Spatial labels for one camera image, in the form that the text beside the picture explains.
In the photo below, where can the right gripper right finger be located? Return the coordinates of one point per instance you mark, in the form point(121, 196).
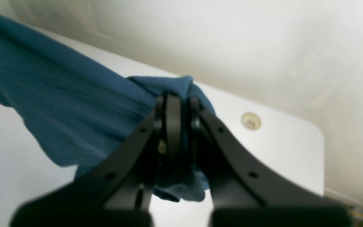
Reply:
point(247, 193)

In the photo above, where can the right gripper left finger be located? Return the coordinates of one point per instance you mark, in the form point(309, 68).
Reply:
point(117, 192)

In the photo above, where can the dark blue t-shirt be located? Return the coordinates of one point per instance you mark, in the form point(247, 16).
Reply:
point(78, 110)

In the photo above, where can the left table cable grommet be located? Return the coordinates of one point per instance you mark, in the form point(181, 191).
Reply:
point(251, 121)

